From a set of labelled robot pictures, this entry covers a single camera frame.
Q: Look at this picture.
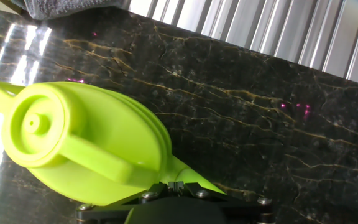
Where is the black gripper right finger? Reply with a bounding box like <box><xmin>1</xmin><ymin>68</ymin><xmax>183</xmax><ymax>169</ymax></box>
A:
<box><xmin>183</xmin><ymin>182</ymin><xmax>275</xmax><ymax>224</ymax></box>

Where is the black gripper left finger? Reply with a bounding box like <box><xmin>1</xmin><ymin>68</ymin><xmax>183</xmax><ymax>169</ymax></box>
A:
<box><xmin>75</xmin><ymin>182</ymin><xmax>170</xmax><ymax>224</ymax></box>

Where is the lime green watering can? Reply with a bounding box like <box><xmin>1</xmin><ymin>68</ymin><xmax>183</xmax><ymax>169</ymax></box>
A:
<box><xmin>0</xmin><ymin>80</ymin><xmax>226</xmax><ymax>207</ymax></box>

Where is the dark marble-pattern board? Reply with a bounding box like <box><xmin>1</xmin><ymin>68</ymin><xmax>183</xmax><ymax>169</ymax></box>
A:
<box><xmin>0</xmin><ymin>4</ymin><xmax>358</xmax><ymax>224</ymax></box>

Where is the grey towel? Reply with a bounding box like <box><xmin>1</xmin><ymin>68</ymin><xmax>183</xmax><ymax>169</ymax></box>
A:
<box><xmin>11</xmin><ymin>0</ymin><xmax>131</xmax><ymax>21</ymax></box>

